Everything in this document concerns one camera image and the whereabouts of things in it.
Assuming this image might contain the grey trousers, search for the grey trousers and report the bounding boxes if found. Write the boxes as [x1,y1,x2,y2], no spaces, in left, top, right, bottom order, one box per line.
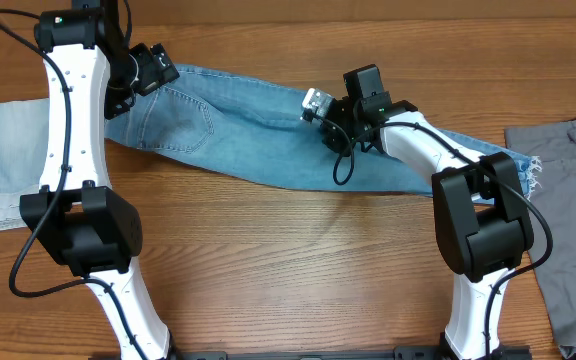
[505,119,576,359]

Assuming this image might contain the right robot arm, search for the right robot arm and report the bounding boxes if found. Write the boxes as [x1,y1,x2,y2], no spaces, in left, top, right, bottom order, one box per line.
[302,64,534,359]

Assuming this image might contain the blue denim jeans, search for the blue denim jeans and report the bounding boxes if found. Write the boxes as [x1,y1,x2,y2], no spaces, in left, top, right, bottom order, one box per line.
[103,63,543,205]

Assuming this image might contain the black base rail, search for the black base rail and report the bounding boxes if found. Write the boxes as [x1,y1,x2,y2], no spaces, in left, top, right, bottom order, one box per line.
[167,344,534,360]

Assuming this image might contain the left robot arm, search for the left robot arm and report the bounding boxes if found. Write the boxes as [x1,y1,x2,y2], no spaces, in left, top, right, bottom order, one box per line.
[19,1,179,359]

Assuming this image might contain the folded light blue jeans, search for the folded light blue jeans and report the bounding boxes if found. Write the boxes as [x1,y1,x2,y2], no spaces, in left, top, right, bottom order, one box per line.
[0,99,49,231]

